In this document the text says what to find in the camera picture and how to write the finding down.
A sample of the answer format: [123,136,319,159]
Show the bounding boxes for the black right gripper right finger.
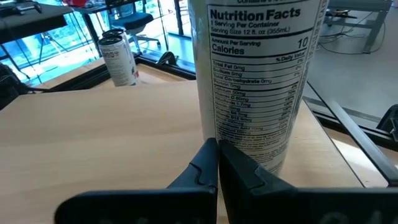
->
[218,139,398,224]

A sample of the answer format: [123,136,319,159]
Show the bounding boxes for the wooden shelf with black frame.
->
[0,79,398,224]

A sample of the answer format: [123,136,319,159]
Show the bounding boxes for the black-legged table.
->
[62,0,187,57]

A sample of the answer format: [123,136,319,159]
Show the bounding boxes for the grey workbench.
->
[323,0,394,54]

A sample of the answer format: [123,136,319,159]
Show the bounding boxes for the white can with red band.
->
[98,35,141,87]

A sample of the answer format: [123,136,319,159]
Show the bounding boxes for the white beverage can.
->
[187,0,330,177]

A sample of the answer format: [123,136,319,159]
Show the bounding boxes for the dark office chair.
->
[110,12,162,50]

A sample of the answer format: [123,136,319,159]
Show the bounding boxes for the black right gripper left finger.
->
[54,138,220,224]

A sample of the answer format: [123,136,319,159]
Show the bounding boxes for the grey desk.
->
[0,2,75,44]

